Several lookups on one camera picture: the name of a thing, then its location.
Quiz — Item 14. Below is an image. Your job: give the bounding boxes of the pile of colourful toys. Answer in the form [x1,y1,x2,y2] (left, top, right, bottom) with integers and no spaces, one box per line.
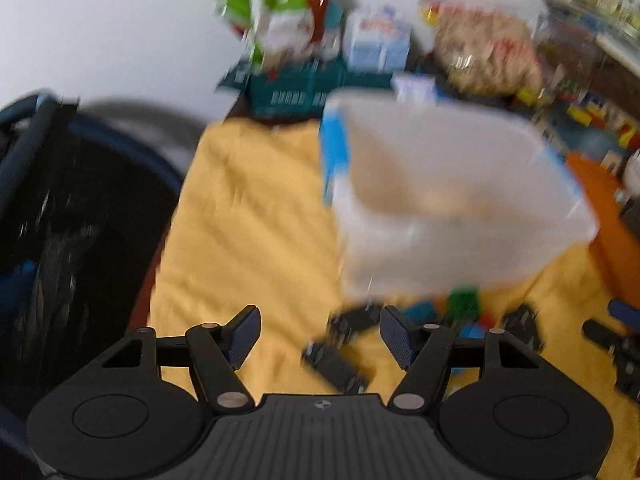
[515,85,640,153]

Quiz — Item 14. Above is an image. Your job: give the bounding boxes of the yellow cloth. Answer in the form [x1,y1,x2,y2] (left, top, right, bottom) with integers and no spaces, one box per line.
[147,119,640,480]

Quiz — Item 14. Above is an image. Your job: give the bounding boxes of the clear plastic container blue handles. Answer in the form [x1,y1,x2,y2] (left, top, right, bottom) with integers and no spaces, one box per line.
[319,86,601,302]

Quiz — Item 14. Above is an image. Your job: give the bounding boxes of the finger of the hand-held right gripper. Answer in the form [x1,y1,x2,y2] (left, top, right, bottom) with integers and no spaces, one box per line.
[582,318,640,397]
[606,298,640,335]

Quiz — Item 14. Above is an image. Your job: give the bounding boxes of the black basket with blue rim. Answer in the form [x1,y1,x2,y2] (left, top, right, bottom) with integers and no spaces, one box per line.
[0,91,187,463]

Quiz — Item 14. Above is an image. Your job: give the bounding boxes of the dark green box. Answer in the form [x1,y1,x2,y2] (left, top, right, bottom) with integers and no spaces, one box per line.
[216,57,397,120]

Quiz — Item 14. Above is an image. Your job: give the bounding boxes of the shelf unit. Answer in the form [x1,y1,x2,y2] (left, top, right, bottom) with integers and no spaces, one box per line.
[535,0,640,161]

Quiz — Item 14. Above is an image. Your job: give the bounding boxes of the clear bag of beige snacks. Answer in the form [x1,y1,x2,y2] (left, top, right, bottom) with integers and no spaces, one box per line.
[419,0,547,97]

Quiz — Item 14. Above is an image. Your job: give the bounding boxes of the orange cloth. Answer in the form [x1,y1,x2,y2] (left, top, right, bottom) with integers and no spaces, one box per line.
[565,152,640,311]

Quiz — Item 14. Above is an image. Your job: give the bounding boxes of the black toy piece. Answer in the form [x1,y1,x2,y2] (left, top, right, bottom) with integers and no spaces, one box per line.
[501,304,544,352]
[301,340,374,394]
[326,305,384,342]

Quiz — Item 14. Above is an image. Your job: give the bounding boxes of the small white box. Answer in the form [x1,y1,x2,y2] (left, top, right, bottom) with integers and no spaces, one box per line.
[392,74,439,106]

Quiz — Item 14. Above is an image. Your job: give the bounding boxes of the green toy block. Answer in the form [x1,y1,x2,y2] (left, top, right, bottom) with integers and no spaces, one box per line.
[444,287,484,327]

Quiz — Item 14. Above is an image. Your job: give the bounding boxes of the green and white snack bag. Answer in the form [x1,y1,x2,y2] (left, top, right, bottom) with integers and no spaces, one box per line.
[214,0,347,75]

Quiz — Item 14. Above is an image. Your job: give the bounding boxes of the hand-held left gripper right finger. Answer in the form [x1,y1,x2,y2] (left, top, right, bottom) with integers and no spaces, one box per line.
[381,305,544,415]

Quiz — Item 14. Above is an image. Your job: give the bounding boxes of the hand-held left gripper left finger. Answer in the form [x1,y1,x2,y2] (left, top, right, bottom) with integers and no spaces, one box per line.
[95,305,262,415]

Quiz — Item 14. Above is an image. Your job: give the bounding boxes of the blue toy block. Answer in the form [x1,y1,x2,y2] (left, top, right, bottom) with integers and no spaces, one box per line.
[404,302,447,327]

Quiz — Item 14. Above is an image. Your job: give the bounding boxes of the white and blue carton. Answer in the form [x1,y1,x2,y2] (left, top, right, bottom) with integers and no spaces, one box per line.
[344,5,414,74]

